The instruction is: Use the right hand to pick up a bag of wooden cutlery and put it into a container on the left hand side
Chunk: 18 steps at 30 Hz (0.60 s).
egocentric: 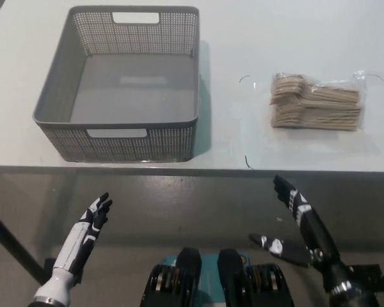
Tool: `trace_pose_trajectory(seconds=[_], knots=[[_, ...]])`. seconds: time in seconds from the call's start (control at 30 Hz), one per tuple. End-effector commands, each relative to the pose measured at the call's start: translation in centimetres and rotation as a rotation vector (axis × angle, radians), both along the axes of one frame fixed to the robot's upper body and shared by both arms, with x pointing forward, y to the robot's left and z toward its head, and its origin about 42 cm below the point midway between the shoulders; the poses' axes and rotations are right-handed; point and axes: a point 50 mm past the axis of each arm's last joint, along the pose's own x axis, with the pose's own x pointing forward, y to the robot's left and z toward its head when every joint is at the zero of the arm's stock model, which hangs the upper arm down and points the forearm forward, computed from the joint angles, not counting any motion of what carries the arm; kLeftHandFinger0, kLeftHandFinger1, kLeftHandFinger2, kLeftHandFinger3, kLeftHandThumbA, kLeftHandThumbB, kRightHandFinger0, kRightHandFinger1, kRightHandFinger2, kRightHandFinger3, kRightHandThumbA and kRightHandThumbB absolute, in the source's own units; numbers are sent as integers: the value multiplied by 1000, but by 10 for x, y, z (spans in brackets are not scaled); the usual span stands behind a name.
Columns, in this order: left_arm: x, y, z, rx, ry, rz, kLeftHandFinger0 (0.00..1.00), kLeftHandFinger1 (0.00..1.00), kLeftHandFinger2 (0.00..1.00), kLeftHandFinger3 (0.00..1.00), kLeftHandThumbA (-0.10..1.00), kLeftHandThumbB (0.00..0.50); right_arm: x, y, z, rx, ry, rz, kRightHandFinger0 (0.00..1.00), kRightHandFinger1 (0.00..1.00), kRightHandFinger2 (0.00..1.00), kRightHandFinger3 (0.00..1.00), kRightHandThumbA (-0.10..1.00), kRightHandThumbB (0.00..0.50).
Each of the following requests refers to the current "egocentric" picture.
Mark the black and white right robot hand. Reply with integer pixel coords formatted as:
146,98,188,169
248,174,355,294

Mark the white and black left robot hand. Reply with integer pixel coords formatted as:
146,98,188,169
33,191,114,303

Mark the clear bag of wooden cutlery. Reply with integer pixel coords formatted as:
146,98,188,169
269,70,369,132

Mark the black table leg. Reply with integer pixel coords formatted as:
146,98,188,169
0,204,45,286

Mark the grey perforated plastic basket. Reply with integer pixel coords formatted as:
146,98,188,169
32,5,201,163

